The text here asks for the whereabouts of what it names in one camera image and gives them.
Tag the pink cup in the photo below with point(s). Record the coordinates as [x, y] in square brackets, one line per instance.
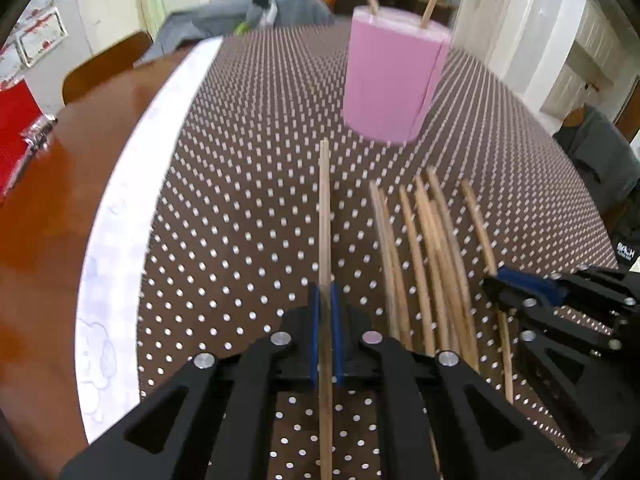
[390, 75]

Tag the grey jacket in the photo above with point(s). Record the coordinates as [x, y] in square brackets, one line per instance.
[215, 15]

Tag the white cabinet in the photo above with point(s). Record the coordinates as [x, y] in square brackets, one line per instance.
[585, 50]

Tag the black printed cloth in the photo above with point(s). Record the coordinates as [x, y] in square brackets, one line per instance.
[627, 240]

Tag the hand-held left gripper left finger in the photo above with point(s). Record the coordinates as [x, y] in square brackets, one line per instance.
[314, 340]

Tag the white checked cloth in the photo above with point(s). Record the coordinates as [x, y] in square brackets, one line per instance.
[125, 220]

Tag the shiny plastic packet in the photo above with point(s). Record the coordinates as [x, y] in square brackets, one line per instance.
[39, 132]

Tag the pile of wooden chopsticks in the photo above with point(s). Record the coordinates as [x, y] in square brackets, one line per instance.
[425, 240]

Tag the red box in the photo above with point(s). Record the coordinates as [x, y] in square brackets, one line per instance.
[12, 130]

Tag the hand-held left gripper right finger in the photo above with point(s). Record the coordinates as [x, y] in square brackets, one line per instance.
[336, 340]

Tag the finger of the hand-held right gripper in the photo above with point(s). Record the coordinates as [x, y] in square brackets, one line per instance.
[595, 410]
[530, 285]

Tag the wooden chair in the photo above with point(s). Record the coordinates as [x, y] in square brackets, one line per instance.
[100, 72]

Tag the brown polka-dot tablecloth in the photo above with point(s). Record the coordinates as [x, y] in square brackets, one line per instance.
[240, 200]

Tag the wall of award certificates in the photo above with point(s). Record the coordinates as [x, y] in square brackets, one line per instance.
[35, 35]

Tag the dark grey garment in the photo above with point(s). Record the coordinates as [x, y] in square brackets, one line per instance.
[595, 155]

